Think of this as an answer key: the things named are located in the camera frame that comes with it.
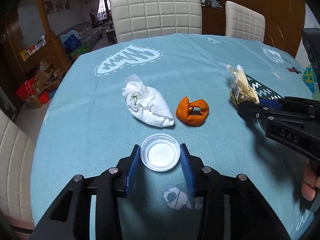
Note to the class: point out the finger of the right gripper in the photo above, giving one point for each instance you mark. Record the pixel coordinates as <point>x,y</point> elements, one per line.
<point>252,111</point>
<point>272,104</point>

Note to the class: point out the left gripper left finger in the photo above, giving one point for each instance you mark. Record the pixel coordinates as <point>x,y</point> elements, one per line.
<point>68,216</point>

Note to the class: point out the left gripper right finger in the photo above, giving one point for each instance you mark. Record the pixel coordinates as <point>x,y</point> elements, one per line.
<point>233,208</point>

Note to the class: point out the beige drink carton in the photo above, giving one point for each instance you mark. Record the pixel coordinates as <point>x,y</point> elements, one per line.
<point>240,91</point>

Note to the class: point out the white round plastic lid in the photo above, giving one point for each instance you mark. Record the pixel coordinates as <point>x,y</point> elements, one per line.
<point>160,152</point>

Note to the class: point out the person's right hand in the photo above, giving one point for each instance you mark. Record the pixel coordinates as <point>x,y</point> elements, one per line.
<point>310,181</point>

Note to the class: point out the teal knitted tissue box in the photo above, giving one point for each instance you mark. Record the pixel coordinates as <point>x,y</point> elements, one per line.
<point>309,78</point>

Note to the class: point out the orange peel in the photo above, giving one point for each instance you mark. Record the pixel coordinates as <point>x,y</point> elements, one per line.
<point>192,113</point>

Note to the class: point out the teal printed tablecloth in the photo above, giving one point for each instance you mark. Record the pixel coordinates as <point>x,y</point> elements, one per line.
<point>88,127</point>

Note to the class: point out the cream chair far right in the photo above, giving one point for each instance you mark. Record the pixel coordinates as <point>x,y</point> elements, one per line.
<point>244,23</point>

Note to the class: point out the cream chair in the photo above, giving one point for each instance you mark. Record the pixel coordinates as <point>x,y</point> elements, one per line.
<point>17,152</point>
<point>244,23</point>
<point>135,19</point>

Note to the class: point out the cream chair left side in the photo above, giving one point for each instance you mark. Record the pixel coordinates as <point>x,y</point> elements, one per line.
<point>17,152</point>

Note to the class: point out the wooden door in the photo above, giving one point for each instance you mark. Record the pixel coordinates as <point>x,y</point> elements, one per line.
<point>284,21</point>

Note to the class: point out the wooden partition cabinet right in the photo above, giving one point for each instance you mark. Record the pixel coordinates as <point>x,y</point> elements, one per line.
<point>213,19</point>

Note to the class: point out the white crumpled tissue bag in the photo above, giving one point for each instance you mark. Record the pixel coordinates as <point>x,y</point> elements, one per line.
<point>146,103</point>

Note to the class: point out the pile of cardboard boxes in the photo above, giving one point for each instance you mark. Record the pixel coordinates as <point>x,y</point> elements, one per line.
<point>43,81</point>

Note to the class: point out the cream chair far middle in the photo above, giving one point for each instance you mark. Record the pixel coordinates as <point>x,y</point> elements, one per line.
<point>135,19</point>

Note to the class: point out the colourful shopping bag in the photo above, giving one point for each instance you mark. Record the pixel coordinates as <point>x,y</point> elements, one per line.
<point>80,51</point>

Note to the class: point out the grey sofa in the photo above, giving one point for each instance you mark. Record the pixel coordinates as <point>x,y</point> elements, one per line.
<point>85,33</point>

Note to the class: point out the keys with red strap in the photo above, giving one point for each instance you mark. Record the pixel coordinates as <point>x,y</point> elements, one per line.
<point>294,70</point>

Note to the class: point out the black camera mount right edge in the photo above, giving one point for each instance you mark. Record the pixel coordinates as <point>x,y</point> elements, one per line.
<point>311,43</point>

